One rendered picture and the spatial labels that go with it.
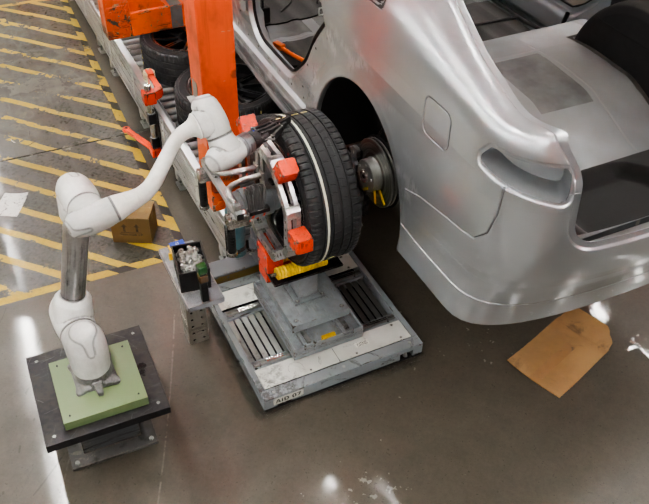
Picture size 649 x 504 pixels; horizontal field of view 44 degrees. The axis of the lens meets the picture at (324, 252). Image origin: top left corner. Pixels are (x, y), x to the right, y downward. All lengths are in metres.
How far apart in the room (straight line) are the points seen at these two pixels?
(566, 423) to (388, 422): 0.80
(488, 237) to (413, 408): 1.24
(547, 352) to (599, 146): 1.02
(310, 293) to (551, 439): 1.28
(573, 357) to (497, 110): 1.83
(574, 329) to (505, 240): 1.58
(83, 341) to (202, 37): 1.31
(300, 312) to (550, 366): 1.23
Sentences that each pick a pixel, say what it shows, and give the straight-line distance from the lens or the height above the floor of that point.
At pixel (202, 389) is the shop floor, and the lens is 3.86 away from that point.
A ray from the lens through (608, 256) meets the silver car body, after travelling 2.96.
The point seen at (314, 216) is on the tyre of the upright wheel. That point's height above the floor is 0.95.
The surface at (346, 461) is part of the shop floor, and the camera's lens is 3.60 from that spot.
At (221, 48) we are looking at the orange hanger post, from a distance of 3.52.
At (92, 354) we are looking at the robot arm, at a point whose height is 0.54.
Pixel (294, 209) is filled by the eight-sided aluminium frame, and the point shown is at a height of 0.97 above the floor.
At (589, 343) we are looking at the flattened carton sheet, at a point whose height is 0.01.
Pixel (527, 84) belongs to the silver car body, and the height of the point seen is 1.04.
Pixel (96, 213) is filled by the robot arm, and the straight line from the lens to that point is 3.01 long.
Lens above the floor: 2.98
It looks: 42 degrees down
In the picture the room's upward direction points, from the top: 1 degrees clockwise
